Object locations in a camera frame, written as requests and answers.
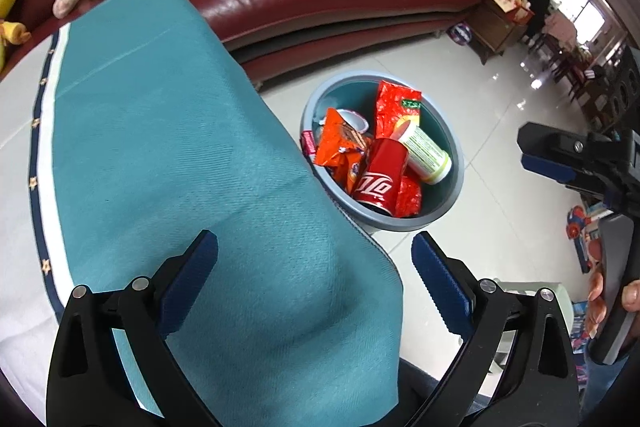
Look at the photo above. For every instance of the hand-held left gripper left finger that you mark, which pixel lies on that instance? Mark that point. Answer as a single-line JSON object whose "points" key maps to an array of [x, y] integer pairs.
{"points": [[187, 279]]}

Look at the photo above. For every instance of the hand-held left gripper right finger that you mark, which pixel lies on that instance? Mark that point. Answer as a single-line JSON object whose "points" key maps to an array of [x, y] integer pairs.
{"points": [[442, 287]]}

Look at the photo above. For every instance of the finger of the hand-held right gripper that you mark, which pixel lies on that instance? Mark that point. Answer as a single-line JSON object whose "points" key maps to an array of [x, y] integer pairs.
{"points": [[550, 139], [547, 169]]}

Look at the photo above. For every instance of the green label cylindrical container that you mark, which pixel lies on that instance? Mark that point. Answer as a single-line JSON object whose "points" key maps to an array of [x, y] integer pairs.
{"points": [[425, 152]]}

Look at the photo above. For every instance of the red soda can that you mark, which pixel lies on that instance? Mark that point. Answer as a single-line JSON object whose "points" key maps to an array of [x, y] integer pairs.
{"points": [[380, 177]]}

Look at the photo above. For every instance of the red and yellow plastic bag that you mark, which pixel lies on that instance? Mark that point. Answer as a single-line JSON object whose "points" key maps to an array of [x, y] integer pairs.
{"points": [[395, 104]]}

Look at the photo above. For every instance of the orange snack packet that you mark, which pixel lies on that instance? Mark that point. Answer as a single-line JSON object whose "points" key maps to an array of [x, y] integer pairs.
{"points": [[340, 147]]}

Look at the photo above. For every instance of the teal round trash bin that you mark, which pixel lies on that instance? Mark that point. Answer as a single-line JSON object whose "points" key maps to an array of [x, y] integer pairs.
{"points": [[350, 92]]}

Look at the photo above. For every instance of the person's right hand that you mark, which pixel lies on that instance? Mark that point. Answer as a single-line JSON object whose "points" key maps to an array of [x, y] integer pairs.
{"points": [[596, 297]]}

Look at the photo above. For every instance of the red and blue floor toy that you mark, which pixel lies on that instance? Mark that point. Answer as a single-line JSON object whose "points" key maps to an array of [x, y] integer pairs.
{"points": [[577, 219]]}

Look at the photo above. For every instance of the teal and grey printed tablecloth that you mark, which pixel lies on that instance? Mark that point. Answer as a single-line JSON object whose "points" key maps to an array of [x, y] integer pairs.
{"points": [[175, 157]]}

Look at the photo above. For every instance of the wooden side table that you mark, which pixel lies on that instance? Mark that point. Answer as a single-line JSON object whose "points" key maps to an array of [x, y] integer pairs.
{"points": [[495, 27]]}

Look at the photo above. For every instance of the purple patterned bag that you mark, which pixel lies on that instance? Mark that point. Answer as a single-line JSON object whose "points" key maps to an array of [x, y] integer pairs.
{"points": [[460, 34]]}

